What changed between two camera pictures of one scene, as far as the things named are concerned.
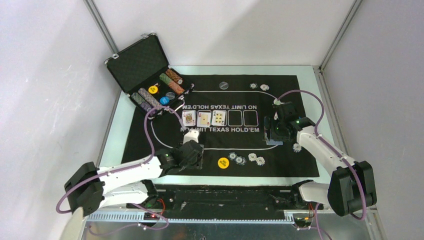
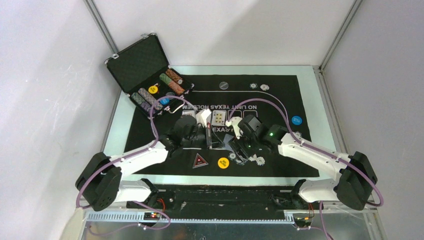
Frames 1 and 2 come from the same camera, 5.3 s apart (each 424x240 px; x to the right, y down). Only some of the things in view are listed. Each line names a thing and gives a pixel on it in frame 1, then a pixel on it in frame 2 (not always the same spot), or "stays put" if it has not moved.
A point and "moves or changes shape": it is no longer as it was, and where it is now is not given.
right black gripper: [270, 122] → [238, 144]
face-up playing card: [218, 117] stays put
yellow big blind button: [223, 162] stays put
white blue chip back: [264, 87] stays put
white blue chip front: [252, 156] stays put
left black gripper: [198, 160] → [207, 142]
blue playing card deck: [272, 142] moves or changes shape
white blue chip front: [260, 161] stays put
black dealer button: [223, 85] stays put
